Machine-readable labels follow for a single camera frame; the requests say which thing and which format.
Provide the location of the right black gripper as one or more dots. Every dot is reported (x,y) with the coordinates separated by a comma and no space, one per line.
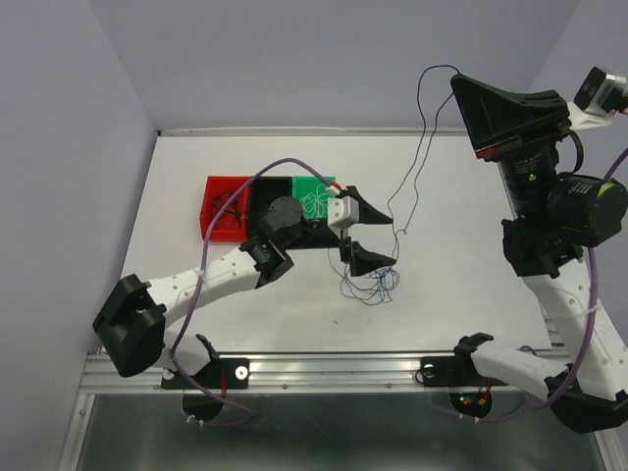
(502,118)

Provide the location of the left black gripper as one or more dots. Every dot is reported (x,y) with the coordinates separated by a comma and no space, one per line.
(361,260)

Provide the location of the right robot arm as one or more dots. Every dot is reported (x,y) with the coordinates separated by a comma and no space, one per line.
(588,393)

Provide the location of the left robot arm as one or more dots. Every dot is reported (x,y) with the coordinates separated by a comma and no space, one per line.
(135,323)

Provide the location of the green plastic bin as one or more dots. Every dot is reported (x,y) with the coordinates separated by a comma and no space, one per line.
(312,195)

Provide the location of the black plastic bin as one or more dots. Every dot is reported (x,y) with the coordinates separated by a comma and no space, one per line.
(261,194)

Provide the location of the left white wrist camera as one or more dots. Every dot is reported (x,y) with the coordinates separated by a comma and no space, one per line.
(343,208)

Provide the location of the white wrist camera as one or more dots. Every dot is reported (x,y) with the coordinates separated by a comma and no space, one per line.
(600,97)
(343,208)

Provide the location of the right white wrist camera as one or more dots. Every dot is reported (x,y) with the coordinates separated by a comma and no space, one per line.
(600,97)

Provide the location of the aluminium front rail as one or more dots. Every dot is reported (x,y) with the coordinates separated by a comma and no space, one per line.
(279,373)

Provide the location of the aluminium rail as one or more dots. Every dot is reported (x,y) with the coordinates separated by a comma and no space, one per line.
(279,373)
(555,325)
(287,131)

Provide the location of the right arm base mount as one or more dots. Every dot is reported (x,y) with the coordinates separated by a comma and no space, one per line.
(458,371)

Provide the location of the aluminium back rail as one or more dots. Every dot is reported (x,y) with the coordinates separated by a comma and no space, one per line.
(287,131)

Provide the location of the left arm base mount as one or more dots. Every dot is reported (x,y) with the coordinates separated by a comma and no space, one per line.
(205,401)

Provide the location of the aluminium right side rail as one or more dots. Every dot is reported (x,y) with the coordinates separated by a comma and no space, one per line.
(555,325)

